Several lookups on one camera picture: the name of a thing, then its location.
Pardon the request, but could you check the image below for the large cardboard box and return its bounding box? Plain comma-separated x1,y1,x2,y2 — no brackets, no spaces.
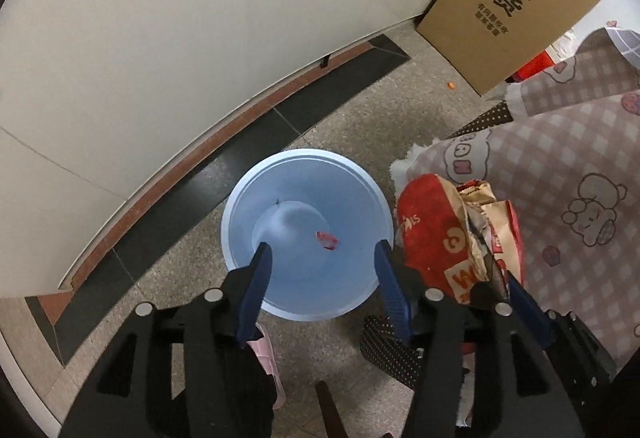
416,0,604,97

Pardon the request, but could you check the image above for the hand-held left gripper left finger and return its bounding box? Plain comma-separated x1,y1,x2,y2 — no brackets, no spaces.
60,242,275,438

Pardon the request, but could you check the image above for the dark wooden leg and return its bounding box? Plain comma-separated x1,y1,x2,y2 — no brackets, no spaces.
315,380,351,438

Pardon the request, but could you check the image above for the white grid cloth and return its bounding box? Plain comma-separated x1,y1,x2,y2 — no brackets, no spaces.
602,19,640,66

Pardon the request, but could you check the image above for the red storage box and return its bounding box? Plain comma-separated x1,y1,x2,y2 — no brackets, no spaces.
514,50,557,82

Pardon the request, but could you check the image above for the pink checked printed cloth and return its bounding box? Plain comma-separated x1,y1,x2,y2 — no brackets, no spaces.
390,25,640,364

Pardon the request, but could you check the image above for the red paper bag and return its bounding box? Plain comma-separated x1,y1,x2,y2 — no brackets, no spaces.
396,173,526,309

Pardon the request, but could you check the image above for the blue plastic bin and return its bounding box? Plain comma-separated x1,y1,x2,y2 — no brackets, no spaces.
221,149,396,322

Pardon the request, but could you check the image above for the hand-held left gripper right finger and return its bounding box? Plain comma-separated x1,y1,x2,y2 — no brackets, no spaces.
374,241,587,438

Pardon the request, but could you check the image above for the pink slipper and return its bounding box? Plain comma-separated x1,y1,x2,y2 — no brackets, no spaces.
252,323,287,411

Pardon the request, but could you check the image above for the brown dotted cloth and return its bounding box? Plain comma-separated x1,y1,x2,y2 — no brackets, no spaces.
359,315,427,391
447,100,514,140

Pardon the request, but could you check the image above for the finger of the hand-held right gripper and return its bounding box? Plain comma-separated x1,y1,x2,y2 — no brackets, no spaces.
469,280,504,314
506,271,555,345

